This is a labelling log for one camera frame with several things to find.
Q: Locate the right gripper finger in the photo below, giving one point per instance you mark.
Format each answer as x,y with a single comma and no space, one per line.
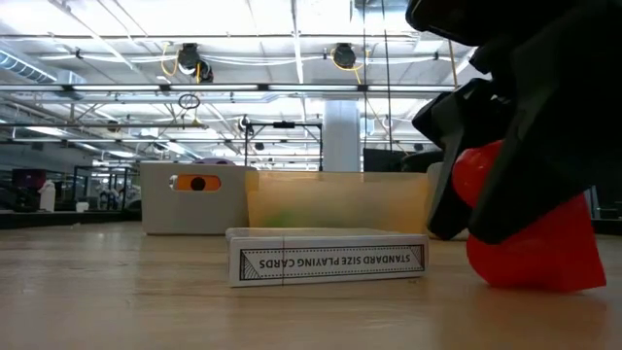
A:
559,121
461,116

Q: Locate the red two-stud toy brick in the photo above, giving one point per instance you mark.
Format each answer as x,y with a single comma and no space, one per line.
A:
534,253

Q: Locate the grey plastic bin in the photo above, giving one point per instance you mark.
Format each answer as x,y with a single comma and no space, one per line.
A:
430,189
194,214

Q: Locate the black monitor screen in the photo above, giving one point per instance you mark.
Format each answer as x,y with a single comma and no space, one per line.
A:
384,159

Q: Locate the orange translucent plastic bin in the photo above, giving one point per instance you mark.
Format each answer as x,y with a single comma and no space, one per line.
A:
340,199

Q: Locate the long ceiling light strip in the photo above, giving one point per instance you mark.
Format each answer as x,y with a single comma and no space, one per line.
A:
146,88

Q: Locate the white cup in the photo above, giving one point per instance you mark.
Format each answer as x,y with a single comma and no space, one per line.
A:
82,206

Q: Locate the white spray bottle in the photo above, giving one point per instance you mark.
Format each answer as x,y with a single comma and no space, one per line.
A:
47,197

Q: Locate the monitor with purple screen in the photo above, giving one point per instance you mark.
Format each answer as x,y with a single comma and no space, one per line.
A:
29,178

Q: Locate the black metal gantry frame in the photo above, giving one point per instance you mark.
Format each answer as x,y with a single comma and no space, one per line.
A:
283,125

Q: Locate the black frame enclosure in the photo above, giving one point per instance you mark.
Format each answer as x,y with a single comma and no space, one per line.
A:
107,167

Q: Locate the black aluminium table frame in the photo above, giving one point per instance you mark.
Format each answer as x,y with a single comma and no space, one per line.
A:
48,220

